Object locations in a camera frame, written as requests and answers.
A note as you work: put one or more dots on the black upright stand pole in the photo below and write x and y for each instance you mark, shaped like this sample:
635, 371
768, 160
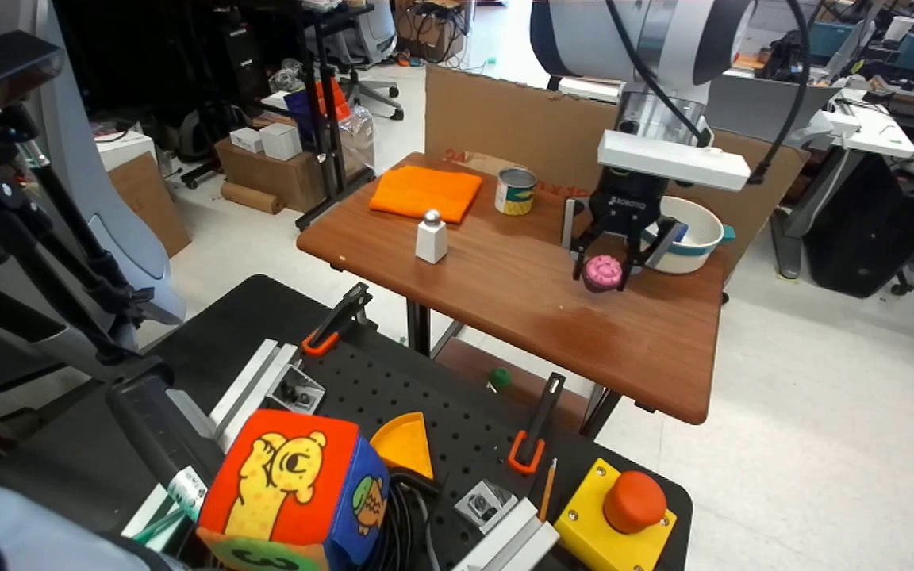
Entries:
324, 114

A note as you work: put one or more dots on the black camera tripod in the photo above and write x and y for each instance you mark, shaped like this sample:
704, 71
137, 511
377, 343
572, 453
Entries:
12, 222

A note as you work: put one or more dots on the orange folded cloth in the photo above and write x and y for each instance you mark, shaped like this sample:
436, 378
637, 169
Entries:
427, 191

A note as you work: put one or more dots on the small green object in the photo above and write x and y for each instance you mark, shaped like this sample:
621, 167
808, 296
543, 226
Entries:
500, 378

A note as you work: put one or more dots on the plush cube with bear print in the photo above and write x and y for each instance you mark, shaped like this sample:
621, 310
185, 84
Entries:
276, 486

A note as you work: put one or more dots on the orange wedge shaped piece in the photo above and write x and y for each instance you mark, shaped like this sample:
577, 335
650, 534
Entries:
408, 446

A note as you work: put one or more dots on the aluminium profile rail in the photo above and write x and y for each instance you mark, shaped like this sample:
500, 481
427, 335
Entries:
509, 541
256, 384

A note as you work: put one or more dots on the light blue padded object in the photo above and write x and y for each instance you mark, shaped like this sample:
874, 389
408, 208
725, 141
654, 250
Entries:
22, 534

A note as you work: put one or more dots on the small white bottle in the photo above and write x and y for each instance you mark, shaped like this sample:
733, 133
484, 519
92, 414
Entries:
433, 237

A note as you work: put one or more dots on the open cardboard box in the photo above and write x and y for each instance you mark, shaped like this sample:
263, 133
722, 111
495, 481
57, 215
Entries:
276, 178

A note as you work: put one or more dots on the wooden pencil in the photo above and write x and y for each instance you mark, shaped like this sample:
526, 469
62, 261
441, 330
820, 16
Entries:
550, 490

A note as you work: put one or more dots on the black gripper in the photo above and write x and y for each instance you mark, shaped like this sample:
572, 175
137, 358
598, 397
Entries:
631, 198

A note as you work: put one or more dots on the black bin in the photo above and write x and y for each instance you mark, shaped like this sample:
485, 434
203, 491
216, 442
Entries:
869, 226

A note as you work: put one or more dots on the pink round toy ball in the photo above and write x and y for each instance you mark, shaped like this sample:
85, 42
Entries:
603, 274

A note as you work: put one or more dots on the tall cardboard box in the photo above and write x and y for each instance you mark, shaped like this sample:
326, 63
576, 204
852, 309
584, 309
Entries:
149, 194

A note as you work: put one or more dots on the printed marker tag card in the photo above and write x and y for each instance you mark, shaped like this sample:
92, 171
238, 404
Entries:
296, 390
485, 504

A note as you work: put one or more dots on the brown cardboard back panel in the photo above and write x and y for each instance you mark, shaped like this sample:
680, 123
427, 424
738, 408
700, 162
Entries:
500, 126

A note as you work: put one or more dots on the black table leg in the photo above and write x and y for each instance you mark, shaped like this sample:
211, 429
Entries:
420, 327

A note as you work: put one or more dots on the yellow box with red button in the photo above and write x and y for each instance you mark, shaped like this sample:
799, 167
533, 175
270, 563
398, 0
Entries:
595, 528

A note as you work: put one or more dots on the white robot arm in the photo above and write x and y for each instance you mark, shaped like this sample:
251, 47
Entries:
584, 37

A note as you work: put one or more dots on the white boxes stack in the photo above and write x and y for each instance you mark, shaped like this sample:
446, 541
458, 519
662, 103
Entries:
270, 136

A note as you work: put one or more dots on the white and green bracket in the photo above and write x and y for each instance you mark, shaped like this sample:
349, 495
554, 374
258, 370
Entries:
168, 509

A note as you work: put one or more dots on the black office chair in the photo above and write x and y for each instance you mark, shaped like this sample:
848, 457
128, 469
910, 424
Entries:
377, 63

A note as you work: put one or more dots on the yellow labelled tin can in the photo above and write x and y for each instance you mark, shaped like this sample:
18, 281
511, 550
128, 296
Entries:
515, 191

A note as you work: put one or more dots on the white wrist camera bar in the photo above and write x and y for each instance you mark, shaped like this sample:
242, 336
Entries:
672, 160

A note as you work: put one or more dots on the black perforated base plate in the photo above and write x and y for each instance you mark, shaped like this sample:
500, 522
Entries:
458, 424

